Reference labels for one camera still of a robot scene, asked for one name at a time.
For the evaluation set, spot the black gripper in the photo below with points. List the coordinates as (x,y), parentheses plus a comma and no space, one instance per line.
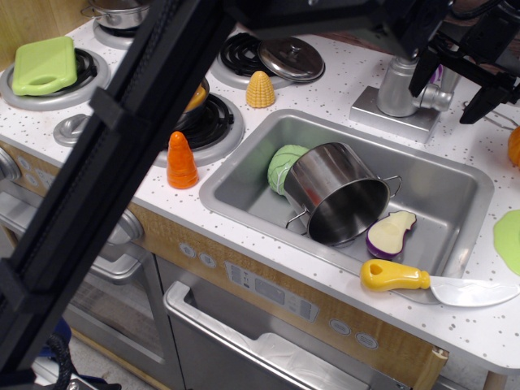
(475,45)

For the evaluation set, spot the silver faucet lever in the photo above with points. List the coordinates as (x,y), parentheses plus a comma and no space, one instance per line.
(438,96)

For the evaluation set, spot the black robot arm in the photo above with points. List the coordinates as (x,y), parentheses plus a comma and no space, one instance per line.
(131,120)

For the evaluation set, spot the purple toy onion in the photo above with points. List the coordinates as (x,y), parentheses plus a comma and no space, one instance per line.
(437,74)

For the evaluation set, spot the silver faucet base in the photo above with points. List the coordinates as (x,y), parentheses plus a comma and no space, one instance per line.
(390,107)

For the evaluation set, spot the orange toy pumpkin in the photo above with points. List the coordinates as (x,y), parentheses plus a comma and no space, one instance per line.
(513,147)

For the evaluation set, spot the green plate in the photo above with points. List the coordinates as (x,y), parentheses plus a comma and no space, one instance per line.
(506,239)

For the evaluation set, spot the grey sink basin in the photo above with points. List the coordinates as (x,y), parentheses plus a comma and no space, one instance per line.
(449,200)

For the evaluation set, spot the steel pot lid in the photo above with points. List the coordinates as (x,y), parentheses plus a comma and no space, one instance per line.
(292,59)

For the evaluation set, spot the steel pot in sink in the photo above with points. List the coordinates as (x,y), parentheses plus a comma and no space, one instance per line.
(335,194)

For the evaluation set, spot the toy eggplant half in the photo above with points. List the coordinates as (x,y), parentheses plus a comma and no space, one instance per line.
(385,239)

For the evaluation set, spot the green toy cabbage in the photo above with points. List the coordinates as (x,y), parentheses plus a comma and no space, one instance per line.
(280,165)

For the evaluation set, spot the yellow toy corn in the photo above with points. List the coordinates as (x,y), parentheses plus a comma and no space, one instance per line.
(260,92)

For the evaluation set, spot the back right stove burner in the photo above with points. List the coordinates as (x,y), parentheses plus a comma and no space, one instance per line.
(238,60)

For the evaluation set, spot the stove burner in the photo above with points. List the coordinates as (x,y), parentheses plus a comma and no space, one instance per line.
(120,39)
(238,60)
(216,132)
(92,70)

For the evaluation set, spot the front right stove burner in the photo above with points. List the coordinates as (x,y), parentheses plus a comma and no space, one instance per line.
(216,132)

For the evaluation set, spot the orange toy carrot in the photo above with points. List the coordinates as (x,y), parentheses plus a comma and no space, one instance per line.
(181,167)

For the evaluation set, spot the back left stove burner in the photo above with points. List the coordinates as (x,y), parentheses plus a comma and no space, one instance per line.
(120,39)

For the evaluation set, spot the small steel pot on stove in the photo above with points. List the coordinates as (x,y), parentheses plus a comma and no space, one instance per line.
(117,14)

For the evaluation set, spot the silver dishwasher door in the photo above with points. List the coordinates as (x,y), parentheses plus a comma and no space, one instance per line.
(223,342)

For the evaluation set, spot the front left stove burner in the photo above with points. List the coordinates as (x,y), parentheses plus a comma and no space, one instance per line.
(92,70)

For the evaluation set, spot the grey stove knob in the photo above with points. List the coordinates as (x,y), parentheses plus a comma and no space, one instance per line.
(67,132)

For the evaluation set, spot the silver oven door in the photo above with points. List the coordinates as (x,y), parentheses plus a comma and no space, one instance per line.
(118,309)

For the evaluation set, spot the green toy cutting board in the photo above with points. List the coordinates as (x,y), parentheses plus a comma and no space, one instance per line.
(44,67)

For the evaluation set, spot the wire utensil handle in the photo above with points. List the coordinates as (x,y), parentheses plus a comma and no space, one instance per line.
(501,121)

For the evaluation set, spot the yellow handled toy knife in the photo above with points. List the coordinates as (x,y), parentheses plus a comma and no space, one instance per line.
(382,275)

